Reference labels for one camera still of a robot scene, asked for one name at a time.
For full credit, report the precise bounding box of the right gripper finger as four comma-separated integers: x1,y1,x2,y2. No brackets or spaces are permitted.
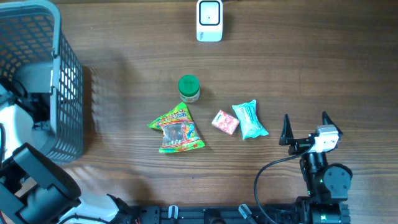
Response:
279,114,294,142
322,111,343,136

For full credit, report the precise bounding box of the teal tissue pack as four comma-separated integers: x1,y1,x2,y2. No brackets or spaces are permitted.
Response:
232,100,269,140

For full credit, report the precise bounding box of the red pink candy box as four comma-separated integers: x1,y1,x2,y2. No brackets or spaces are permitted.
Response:
211,110,239,135

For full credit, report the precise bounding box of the Haribo gummy candy bag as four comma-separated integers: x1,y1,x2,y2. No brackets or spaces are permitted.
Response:
147,102,205,153

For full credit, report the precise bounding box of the green lid jar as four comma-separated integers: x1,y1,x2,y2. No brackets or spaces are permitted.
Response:
178,75,200,103

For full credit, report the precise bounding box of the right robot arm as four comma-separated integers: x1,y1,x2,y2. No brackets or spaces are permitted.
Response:
279,111,353,224

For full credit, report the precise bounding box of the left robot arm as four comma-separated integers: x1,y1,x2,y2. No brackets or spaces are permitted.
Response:
1,83,131,223

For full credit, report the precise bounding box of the white barcode scanner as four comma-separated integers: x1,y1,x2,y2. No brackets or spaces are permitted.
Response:
196,0,223,42

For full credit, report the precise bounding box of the grey plastic mesh basket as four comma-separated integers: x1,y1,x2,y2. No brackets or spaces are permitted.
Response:
1,1,83,164

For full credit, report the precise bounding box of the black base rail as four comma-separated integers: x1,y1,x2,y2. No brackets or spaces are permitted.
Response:
125,202,351,224

